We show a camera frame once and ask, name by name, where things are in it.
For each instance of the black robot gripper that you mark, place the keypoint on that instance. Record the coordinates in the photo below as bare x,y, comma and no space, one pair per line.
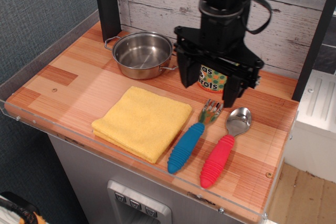
219,44

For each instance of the yellow rag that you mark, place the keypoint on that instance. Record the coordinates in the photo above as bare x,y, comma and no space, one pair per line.
142,123

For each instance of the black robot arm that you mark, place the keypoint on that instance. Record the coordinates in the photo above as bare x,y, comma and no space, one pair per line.
219,45

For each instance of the peas and carrots toy can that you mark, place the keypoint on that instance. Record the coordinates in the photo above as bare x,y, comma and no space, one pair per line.
211,80

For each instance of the small steel pot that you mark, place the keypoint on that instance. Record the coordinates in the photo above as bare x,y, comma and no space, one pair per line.
141,55

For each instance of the white toy sink unit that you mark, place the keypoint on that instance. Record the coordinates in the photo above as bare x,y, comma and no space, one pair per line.
311,143

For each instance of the grey toy fridge cabinet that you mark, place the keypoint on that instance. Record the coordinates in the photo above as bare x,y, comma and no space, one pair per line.
89,172

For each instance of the silver dispenser button panel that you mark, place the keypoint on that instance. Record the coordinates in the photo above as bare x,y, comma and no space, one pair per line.
130,206

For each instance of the clear acrylic table guard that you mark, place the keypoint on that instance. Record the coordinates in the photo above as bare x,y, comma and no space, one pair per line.
77,81

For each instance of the orange object bottom left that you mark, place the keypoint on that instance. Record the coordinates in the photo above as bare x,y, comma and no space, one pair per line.
40,219

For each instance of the red handled spoon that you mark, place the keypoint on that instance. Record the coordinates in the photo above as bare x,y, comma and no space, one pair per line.
238,122

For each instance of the blue handled fork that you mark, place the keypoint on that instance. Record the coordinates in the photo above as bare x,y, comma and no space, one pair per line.
183,149

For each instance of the dark vertical post left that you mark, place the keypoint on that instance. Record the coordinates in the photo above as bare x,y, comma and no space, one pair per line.
109,18

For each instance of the dark vertical post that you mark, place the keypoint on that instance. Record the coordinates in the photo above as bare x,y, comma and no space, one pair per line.
312,54
109,18

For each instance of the dark vertical post right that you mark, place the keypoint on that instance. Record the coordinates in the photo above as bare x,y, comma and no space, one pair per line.
312,54

